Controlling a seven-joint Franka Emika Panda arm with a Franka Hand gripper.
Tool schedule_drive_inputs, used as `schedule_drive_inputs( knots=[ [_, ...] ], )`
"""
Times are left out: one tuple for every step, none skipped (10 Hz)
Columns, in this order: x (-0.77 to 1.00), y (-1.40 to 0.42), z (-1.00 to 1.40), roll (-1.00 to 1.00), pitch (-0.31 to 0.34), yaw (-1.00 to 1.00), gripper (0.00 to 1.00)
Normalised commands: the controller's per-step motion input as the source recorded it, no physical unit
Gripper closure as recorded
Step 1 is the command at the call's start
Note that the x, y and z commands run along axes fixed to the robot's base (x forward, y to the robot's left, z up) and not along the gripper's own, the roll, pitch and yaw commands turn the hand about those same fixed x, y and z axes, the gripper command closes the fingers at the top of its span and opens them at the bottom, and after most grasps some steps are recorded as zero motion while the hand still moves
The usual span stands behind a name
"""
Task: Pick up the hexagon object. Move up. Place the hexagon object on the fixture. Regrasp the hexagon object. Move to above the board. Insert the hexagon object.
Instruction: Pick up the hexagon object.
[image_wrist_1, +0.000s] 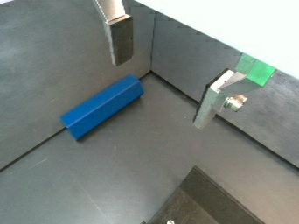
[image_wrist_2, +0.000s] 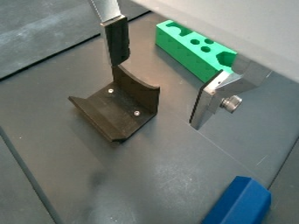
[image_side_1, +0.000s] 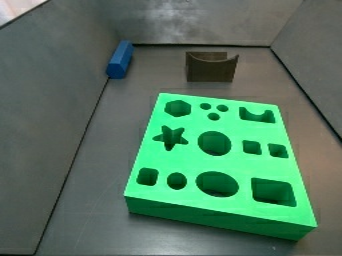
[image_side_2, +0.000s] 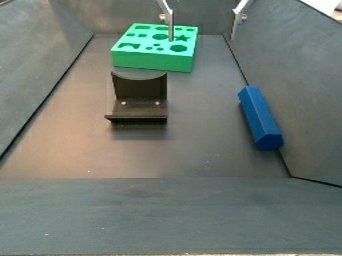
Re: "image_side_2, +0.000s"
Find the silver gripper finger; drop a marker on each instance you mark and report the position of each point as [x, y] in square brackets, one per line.
[168, 17]
[238, 16]

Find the blue hexagonal prism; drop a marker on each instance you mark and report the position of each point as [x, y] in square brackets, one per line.
[265, 130]

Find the green shape sorter block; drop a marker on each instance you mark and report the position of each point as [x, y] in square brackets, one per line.
[145, 48]

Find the black angled holder stand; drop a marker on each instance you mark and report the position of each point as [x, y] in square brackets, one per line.
[141, 98]

